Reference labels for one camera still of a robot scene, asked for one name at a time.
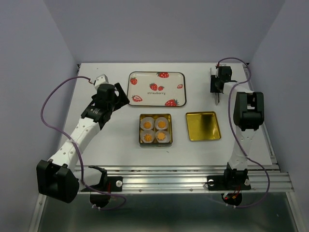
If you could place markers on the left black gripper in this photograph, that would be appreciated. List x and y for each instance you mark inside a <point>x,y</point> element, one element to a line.
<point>121,100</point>

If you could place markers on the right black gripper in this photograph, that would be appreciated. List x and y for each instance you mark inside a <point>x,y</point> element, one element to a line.
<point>213,88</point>

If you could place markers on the metal tongs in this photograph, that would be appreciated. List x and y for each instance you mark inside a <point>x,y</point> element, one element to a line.
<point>216,96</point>

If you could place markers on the gold tin lid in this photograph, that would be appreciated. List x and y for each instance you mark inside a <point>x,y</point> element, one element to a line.
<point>202,126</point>

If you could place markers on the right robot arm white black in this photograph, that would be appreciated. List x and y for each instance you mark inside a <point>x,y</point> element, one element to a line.
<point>245,115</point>

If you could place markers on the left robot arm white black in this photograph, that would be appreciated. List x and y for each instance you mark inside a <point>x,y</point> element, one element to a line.
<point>55,176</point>

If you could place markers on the paper cup back left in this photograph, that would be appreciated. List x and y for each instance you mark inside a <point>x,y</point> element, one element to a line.
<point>150,119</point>

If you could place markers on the paper cup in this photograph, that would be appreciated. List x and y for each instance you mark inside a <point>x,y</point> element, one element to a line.
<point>150,119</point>
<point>167,139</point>
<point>151,132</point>
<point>161,119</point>

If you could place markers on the paper cup front left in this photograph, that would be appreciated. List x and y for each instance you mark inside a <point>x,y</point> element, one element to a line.
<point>151,132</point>

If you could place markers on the strawberry pattern tray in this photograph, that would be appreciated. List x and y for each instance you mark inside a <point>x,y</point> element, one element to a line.
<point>157,89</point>

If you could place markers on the paper cup back right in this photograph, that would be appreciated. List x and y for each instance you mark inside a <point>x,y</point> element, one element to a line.
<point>161,119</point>

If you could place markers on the square cookie tin base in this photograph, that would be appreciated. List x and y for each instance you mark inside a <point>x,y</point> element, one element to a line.
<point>155,143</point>

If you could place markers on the paper cup front right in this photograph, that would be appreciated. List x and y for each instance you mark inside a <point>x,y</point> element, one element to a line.
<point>167,139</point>

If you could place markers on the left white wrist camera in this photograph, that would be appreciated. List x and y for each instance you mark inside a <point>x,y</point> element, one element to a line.
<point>102,79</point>

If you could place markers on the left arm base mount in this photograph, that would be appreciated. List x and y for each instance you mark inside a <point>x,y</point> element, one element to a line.
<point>104,190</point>

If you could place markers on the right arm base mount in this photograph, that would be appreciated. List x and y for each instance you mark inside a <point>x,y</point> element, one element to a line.
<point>229,187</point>

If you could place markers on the aluminium mounting rail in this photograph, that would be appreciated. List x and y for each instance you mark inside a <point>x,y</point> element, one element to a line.
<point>192,179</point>

